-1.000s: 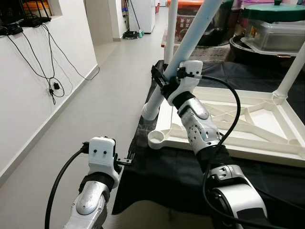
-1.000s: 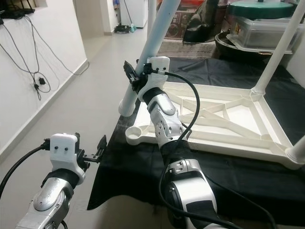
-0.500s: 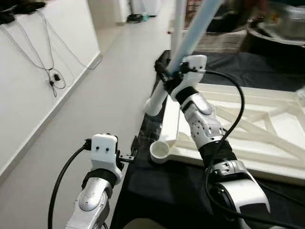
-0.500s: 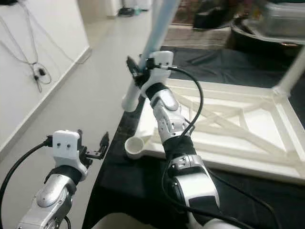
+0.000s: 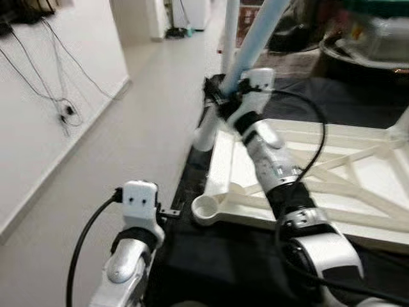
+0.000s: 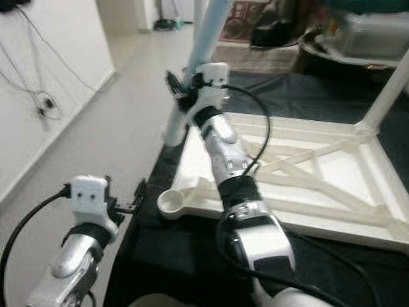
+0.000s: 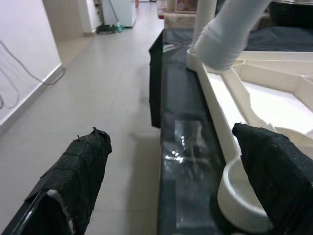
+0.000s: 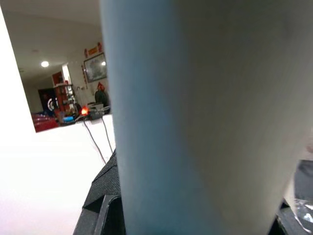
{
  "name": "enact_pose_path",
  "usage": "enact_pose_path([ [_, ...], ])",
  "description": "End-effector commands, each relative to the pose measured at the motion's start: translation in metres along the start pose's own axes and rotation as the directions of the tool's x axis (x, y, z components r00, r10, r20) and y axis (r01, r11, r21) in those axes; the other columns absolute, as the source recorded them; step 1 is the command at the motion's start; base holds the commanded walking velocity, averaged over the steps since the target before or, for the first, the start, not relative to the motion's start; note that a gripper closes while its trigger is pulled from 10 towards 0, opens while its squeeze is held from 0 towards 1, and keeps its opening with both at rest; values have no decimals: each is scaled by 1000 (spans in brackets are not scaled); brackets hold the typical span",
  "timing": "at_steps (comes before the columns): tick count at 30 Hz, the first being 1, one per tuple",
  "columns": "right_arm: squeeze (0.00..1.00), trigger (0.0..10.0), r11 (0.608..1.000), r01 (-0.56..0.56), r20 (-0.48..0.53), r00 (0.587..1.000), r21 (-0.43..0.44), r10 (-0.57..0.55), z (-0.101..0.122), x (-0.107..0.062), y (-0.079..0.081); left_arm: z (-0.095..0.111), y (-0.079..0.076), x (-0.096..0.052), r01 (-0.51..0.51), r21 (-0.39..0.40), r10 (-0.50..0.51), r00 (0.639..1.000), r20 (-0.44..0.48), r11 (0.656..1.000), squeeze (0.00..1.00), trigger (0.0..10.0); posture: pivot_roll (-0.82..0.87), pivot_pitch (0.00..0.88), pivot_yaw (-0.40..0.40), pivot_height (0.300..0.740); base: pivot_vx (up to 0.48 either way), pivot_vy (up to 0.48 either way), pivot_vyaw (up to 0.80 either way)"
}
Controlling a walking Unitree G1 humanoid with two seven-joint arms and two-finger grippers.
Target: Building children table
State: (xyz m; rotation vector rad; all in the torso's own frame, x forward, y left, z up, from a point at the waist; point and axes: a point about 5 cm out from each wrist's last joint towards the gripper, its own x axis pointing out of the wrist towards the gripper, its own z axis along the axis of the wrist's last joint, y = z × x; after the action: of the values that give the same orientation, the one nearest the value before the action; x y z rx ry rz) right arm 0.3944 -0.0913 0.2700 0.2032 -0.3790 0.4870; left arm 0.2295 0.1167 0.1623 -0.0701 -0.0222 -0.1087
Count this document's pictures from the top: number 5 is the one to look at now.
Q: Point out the floor mop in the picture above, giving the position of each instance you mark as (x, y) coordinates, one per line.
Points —
(176, 33)

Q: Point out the black wifi router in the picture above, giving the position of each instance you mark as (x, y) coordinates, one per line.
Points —
(25, 16)

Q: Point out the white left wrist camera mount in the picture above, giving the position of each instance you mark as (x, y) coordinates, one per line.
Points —
(140, 201)

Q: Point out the white plastic table top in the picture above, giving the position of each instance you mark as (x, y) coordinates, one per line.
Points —
(377, 173)

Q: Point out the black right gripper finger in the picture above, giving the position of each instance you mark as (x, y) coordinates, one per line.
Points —
(211, 91)

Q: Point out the black plastic table cover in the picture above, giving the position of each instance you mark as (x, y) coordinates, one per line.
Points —
(345, 96)

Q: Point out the green round lid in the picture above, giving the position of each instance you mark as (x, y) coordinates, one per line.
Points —
(377, 6)

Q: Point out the white appliance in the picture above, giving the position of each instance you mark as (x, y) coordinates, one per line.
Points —
(192, 13)

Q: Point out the white plastic table leg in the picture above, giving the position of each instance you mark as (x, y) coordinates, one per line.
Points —
(259, 35)
(401, 128)
(229, 38)

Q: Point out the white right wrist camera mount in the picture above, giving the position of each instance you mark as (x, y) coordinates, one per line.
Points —
(259, 83)

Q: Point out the black bag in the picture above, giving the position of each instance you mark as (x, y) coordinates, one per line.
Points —
(294, 35)

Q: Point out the clear plastic storage container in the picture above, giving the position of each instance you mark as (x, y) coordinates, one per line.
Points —
(383, 38)

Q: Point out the black power adapter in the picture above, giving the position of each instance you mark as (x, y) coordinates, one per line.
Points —
(69, 112)

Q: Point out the beige patterned bench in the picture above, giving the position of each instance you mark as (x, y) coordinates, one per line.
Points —
(287, 64)

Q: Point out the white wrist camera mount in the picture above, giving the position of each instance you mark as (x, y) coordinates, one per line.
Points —
(259, 83)
(140, 201)

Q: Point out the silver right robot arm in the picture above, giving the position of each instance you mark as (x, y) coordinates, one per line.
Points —
(275, 166)

